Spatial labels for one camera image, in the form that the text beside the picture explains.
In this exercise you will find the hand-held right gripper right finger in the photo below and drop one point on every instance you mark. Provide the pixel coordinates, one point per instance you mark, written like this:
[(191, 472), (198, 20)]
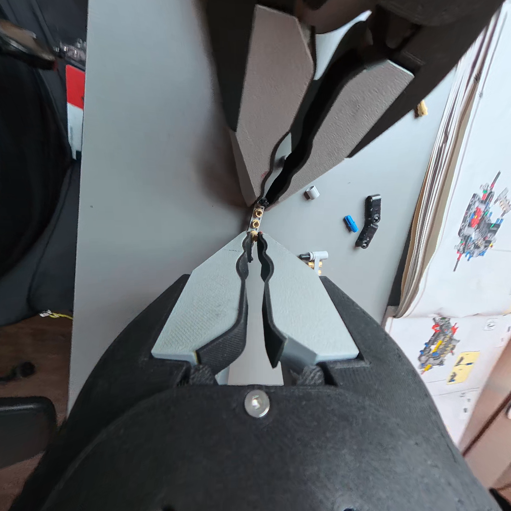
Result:
[(315, 319)]

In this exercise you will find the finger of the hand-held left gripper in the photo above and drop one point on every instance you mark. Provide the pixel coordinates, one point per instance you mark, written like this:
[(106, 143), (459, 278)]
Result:
[(271, 99), (359, 115)]

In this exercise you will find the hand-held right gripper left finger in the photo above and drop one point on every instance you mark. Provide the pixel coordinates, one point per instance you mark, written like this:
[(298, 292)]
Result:
[(199, 315)]

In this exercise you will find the grey lego beam with tan pins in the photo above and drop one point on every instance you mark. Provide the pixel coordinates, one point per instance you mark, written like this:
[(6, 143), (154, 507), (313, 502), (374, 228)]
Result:
[(256, 219)]

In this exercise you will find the tan lego pin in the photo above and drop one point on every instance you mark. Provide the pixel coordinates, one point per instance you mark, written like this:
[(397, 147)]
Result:
[(421, 109)]

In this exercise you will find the grey tan lego pin subassembly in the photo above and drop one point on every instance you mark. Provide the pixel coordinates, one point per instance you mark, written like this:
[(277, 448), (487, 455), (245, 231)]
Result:
[(319, 255)]

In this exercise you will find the small grey lego connector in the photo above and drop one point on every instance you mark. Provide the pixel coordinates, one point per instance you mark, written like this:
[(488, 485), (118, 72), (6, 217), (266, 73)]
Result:
[(312, 193)]

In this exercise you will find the black angled lego liftarm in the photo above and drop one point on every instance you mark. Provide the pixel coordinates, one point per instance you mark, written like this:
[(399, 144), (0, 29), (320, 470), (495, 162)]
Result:
[(373, 207)]

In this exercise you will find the blue lego pin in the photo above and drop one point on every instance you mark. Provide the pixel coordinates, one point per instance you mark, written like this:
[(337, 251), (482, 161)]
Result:
[(351, 223)]

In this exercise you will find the lego instruction booklet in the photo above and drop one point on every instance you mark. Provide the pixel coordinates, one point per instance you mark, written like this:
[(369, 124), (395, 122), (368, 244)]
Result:
[(471, 279)]

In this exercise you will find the red and white box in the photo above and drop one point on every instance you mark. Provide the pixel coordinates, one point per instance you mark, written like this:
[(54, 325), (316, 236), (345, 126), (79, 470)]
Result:
[(75, 88)]

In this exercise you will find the black office chair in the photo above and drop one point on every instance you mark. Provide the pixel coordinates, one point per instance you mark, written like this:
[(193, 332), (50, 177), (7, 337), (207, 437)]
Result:
[(24, 427)]

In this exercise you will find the wooden cabinet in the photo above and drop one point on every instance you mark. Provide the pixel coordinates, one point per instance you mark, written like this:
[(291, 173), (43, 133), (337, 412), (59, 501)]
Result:
[(491, 431)]

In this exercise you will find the black backpack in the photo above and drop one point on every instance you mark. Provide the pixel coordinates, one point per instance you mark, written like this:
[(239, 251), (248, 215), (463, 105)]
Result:
[(28, 159)]

